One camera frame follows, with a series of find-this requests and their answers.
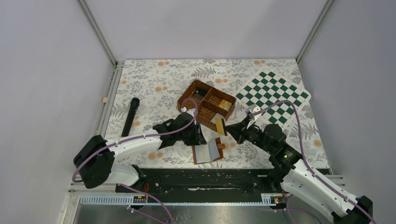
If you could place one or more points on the green white chessboard mat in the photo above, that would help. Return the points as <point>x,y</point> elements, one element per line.
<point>266,88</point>

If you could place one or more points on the brown woven divided basket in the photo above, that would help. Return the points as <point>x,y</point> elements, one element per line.
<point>208,106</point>

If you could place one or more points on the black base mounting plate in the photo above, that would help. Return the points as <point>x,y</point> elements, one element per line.
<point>210,185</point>

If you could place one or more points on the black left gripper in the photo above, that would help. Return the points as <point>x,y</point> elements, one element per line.
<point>199,135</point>

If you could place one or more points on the yellow block in basket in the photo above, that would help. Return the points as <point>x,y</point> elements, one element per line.
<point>226,105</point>

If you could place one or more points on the black item in basket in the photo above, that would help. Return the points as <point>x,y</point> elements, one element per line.
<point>200,93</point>

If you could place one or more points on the black microphone orange end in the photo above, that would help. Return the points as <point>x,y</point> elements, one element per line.
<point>134,104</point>

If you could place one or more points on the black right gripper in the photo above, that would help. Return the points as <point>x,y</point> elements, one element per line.
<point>245,131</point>

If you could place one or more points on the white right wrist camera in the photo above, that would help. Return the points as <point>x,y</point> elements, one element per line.
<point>253,112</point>

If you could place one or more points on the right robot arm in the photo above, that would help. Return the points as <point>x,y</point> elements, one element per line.
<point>292,175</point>

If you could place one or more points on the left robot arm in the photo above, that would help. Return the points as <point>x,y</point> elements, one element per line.
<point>97,161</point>

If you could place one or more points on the grey card in basket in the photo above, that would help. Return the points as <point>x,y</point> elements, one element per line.
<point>217,115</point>

